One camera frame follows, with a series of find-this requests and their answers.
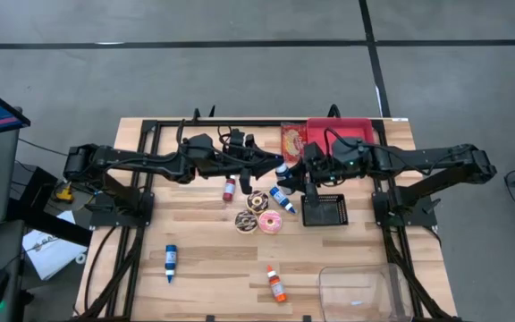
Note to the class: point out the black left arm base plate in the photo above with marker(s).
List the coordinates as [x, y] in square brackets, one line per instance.
[105, 219]

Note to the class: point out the red glitter glue bottle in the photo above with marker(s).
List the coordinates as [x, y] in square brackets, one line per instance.
[229, 189]

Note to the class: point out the yellow tool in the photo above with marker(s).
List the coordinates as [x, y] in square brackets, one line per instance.
[65, 193]

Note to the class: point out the black table clamp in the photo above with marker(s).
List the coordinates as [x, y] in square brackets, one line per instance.
[306, 318]
[210, 318]
[334, 111]
[196, 114]
[212, 112]

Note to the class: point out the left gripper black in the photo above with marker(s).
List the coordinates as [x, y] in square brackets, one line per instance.
[239, 161]

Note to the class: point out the orange glitter glue bottle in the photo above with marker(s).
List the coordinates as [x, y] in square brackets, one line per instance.
[276, 288]

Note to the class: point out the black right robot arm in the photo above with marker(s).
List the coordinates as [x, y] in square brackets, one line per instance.
[418, 158]

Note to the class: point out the black stand beam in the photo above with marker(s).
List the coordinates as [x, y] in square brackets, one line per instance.
[52, 226]

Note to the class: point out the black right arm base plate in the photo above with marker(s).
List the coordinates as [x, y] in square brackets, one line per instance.
[420, 220]

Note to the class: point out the clear plastic container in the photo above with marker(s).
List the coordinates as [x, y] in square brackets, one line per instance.
[360, 290]

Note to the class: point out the red plastic tray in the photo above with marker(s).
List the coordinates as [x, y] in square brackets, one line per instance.
[351, 127]

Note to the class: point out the red orange snack packet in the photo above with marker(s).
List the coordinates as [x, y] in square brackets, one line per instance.
[293, 138]

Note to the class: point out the dark grey desk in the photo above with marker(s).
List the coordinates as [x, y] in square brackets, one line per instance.
[14, 250]

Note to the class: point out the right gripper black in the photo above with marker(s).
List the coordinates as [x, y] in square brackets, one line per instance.
[318, 165]

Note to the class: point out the black aluminium table frame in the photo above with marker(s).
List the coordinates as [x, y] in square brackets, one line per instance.
[239, 122]

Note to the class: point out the white printed paper sheet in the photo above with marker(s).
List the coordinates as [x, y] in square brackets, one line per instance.
[47, 255]

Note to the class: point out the pink frosted toy donut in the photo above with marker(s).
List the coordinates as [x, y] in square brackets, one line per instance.
[270, 222]

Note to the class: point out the black mesh basket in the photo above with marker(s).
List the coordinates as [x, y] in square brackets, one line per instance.
[329, 212]

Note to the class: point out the chocolate striped toy donut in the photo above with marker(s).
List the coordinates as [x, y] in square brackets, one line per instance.
[257, 201]
[246, 222]

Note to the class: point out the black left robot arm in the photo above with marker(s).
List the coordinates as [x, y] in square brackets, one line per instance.
[150, 161]

